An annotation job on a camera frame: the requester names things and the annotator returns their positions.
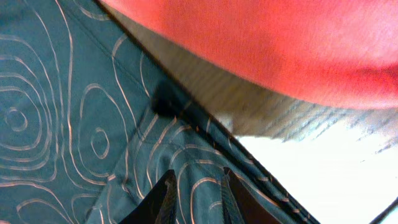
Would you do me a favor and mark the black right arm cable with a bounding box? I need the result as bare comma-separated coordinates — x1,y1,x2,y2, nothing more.
368,197,398,224

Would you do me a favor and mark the red t-shirt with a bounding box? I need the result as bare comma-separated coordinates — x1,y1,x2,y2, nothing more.
108,0,397,109

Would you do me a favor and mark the black orange-patterned jersey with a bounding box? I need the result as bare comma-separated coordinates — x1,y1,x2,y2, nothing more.
1,0,315,223

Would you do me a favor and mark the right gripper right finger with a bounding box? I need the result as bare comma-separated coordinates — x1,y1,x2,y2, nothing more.
221,167,280,224

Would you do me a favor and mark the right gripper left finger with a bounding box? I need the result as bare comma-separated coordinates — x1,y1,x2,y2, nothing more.
119,169,177,224

